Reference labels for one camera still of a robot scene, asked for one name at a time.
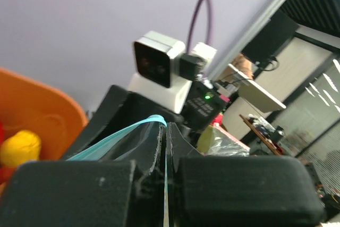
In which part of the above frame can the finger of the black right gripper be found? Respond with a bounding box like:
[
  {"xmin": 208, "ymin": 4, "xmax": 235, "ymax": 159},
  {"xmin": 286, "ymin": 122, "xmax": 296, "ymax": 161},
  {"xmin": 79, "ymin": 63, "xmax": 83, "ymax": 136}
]
[{"xmin": 61, "ymin": 85, "xmax": 183, "ymax": 160}]

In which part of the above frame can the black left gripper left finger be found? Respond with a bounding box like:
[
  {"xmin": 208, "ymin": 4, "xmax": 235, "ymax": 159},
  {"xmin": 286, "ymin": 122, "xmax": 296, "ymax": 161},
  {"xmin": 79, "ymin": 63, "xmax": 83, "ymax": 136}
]
[{"xmin": 0, "ymin": 124, "xmax": 168, "ymax": 227}]

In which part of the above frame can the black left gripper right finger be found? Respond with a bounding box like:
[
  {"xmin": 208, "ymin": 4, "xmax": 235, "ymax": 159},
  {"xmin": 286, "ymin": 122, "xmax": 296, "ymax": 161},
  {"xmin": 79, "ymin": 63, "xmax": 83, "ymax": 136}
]
[{"xmin": 166, "ymin": 123, "xmax": 325, "ymax": 226}]

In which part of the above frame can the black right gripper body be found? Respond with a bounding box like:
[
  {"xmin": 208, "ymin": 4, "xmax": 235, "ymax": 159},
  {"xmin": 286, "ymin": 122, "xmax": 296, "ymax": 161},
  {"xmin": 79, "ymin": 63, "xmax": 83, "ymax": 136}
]
[{"xmin": 160, "ymin": 81, "xmax": 227, "ymax": 132}]

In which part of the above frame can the clear blue-zip bag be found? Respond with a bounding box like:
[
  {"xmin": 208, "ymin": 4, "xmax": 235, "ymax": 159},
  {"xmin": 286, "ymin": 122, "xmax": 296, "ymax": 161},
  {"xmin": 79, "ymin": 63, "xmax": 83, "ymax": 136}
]
[{"xmin": 68, "ymin": 115, "xmax": 167, "ymax": 226}]

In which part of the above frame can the orange plastic bin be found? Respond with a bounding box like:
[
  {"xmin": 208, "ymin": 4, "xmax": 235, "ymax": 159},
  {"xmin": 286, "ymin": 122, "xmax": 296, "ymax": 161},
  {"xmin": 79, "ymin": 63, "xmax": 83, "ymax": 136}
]
[{"xmin": 1, "ymin": 68, "xmax": 88, "ymax": 160}]

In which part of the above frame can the yellow toy lemon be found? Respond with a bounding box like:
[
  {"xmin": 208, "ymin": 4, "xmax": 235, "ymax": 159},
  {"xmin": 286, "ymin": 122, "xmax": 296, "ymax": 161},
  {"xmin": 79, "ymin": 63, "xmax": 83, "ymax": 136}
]
[{"xmin": 1, "ymin": 130, "xmax": 41, "ymax": 167}]

